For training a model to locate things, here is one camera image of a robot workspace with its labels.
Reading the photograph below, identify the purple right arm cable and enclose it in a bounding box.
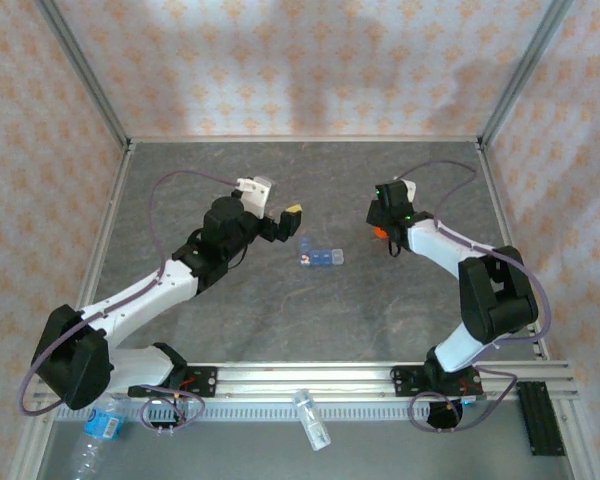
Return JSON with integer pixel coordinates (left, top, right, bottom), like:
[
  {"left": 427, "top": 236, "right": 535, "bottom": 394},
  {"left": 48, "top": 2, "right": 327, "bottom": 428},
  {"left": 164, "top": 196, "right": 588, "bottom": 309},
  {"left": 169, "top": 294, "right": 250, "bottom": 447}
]
[{"left": 392, "top": 159, "right": 552, "bottom": 354}]

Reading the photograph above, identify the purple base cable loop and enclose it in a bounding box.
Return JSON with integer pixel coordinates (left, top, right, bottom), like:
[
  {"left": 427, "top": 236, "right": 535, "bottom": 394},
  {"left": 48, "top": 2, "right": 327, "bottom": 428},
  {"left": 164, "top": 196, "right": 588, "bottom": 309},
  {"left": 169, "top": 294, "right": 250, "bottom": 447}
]
[
  {"left": 139, "top": 377, "right": 206, "bottom": 434},
  {"left": 408, "top": 366, "right": 512, "bottom": 432}
]

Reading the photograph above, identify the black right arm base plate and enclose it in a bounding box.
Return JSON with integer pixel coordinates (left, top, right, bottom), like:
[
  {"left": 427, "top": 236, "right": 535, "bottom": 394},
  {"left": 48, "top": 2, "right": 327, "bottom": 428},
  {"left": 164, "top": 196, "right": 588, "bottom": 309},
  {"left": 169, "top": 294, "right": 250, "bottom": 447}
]
[{"left": 391, "top": 364, "right": 483, "bottom": 399}]

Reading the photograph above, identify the small clear plastic bottle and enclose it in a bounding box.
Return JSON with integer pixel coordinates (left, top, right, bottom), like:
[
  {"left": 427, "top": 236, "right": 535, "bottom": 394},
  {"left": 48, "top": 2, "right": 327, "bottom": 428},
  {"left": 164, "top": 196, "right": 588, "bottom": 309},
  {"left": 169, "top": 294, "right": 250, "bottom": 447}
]
[{"left": 292, "top": 388, "right": 332, "bottom": 452}]

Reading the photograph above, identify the clear plastic water bottle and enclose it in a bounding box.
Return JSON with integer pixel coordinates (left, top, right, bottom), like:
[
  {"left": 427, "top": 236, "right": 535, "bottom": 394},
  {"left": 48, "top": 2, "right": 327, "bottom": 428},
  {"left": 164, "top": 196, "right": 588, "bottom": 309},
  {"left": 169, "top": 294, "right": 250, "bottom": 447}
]
[{"left": 72, "top": 394, "right": 131, "bottom": 480}]

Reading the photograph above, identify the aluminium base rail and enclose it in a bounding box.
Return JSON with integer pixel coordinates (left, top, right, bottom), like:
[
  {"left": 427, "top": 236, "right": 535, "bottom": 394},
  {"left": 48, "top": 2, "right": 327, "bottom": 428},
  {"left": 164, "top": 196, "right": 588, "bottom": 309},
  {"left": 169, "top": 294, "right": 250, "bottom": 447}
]
[{"left": 32, "top": 360, "right": 579, "bottom": 401}]

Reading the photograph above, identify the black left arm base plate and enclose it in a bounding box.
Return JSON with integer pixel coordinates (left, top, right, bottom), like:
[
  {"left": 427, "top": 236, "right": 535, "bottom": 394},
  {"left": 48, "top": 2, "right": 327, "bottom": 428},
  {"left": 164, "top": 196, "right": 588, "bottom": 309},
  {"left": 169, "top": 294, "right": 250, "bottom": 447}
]
[{"left": 128, "top": 366, "right": 218, "bottom": 400}]

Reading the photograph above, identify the blue pill organizer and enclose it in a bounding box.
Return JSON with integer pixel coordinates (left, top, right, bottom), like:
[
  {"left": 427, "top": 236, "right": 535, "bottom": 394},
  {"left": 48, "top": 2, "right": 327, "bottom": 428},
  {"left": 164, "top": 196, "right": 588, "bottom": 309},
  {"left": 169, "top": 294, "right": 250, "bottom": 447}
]
[{"left": 298, "top": 237, "right": 346, "bottom": 268}]

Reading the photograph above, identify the black ribbed plate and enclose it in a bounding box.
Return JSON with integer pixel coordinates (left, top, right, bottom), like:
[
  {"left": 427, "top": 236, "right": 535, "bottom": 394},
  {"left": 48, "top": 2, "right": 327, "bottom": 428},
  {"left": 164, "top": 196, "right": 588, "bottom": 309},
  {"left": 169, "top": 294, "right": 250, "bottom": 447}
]
[{"left": 515, "top": 381, "right": 566, "bottom": 457}]

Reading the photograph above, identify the grey slotted cable duct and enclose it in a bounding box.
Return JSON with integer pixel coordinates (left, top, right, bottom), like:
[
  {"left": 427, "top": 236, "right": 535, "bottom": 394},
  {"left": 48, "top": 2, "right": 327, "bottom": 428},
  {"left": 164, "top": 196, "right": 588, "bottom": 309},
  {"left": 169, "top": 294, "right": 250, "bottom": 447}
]
[{"left": 53, "top": 403, "right": 434, "bottom": 422}]

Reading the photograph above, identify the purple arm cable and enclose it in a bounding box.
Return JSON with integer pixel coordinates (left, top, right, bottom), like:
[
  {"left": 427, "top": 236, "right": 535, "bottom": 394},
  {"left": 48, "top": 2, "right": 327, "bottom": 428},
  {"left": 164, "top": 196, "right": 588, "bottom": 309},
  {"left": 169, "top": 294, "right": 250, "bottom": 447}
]
[
  {"left": 19, "top": 170, "right": 241, "bottom": 417},
  {"left": 392, "top": 159, "right": 552, "bottom": 354}
]

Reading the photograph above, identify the aluminium corner post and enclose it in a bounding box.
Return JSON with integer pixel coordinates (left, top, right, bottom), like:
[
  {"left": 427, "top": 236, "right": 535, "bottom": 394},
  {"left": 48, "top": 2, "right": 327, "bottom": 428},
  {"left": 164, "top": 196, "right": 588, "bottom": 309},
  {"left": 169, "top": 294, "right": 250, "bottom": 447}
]
[
  {"left": 479, "top": 0, "right": 576, "bottom": 147},
  {"left": 33, "top": 0, "right": 132, "bottom": 149}
]

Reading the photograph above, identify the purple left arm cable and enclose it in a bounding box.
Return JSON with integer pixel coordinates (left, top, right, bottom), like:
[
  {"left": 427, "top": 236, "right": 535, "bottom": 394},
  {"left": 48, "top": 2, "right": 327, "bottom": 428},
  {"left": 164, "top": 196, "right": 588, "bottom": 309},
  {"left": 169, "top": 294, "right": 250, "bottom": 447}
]
[{"left": 19, "top": 170, "right": 241, "bottom": 417}]

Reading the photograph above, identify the aluminium table edge rail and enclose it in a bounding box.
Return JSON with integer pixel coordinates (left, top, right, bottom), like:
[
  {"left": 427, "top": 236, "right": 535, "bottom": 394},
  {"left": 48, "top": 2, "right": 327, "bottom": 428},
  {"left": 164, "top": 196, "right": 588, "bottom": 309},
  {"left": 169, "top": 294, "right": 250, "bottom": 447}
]
[
  {"left": 127, "top": 133, "right": 484, "bottom": 146},
  {"left": 77, "top": 142, "right": 136, "bottom": 366},
  {"left": 476, "top": 142, "right": 551, "bottom": 361}
]

